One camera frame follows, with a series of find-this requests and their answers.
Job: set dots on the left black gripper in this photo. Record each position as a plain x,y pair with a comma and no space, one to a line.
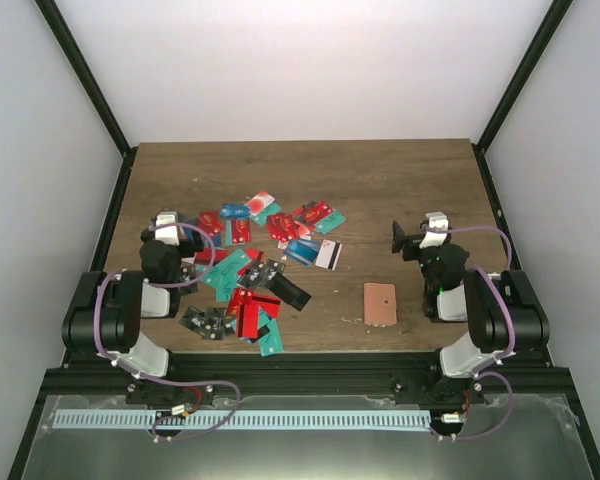
190,250

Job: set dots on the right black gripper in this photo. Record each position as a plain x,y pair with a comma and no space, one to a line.
400,241

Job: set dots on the pink leather card holder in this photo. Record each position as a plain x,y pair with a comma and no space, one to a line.
379,304

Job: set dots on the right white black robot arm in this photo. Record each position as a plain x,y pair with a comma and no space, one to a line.
501,310

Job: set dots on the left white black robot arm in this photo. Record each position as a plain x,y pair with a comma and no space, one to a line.
105,312

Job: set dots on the red card left top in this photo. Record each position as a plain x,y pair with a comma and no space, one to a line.
210,222

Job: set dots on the teal cards centre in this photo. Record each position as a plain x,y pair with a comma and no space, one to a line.
224,276

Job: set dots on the red card middle top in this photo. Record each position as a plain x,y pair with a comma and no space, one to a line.
240,231

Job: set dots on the blue card top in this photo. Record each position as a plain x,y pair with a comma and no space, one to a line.
234,211

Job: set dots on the teal card far right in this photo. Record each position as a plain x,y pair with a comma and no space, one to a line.
330,222

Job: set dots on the white card black stripe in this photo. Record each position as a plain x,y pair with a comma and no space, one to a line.
328,255

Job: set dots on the black cards centre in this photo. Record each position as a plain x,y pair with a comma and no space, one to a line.
258,273

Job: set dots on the black cards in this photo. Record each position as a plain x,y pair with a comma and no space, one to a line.
214,323
258,273

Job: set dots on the red cards stack front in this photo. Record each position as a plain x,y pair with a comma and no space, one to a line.
245,307

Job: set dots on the black cards front left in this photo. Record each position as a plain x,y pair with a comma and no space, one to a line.
214,323

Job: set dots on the white red circle card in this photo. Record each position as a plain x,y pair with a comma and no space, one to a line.
259,202

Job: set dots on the red card far right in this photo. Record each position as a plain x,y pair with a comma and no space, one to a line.
312,213

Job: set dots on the red card centre top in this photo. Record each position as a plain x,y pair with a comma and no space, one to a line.
282,227

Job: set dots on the blue striped card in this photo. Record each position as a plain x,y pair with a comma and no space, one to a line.
303,251

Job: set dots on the black long card box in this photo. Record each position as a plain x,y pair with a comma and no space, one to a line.
288,292

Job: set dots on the teal card front edge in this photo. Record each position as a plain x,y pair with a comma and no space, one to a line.
270,341

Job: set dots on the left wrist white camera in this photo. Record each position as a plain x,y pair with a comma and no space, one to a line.
166,229

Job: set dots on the wrist white camera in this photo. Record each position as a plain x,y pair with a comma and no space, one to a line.
435,227
166,229

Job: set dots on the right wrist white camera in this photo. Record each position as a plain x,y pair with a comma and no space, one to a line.
435,227

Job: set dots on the black aluminium front rail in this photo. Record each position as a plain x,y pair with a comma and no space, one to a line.
404,377

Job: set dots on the light blue slotted cable duct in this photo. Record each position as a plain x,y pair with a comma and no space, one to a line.
269,420

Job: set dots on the black frame left post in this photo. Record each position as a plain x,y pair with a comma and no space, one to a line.
69,46

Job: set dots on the black frame post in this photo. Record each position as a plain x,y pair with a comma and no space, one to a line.
540,41
69,46

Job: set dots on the black frame right post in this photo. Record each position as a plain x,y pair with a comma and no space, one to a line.
540,41

